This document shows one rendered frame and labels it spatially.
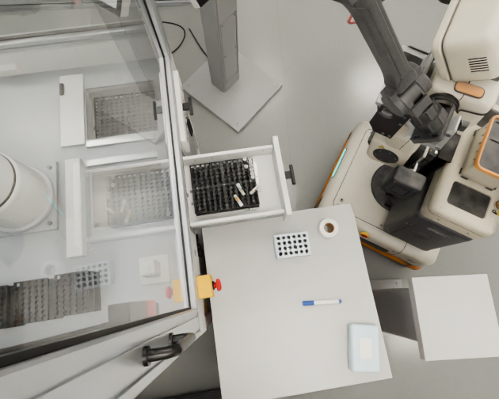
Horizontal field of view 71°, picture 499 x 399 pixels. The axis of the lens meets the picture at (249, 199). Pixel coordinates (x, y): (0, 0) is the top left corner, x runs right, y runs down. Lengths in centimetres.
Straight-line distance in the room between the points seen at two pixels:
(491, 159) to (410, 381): 129
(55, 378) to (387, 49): 82
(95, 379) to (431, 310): 123
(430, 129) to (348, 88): 152
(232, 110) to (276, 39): 65
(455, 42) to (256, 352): 108
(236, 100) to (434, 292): 159
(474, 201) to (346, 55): 150
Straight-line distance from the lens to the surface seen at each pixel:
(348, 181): 194
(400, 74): 95
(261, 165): 130
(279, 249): 130
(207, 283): 114
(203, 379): 211
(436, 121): 105
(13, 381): 28
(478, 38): 104
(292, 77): 250
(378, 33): 85
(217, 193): 123
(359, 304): 135
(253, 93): 237
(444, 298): 147
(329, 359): 134
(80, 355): 36
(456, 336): 149
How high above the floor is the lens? 205
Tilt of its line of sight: 75 degrees down
